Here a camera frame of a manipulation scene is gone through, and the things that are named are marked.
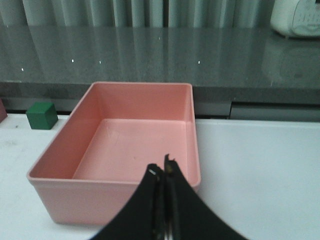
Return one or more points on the pink plastic bin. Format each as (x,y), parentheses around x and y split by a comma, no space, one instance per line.
(97,159)

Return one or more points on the grey curtain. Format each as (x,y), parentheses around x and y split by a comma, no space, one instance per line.
(137,13)

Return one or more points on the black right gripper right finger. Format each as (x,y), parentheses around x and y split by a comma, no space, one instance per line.
(188,216)

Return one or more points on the grey stone countertop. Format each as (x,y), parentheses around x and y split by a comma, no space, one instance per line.
(253,65)

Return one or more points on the pink cube block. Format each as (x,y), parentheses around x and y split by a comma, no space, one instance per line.
(3,112)

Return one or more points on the white kitchen appliance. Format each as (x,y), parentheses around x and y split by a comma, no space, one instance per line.
(296,18)

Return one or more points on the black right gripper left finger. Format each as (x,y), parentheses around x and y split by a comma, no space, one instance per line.
(142,217)

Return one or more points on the green cube block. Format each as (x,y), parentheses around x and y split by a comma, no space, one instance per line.
(42,116)

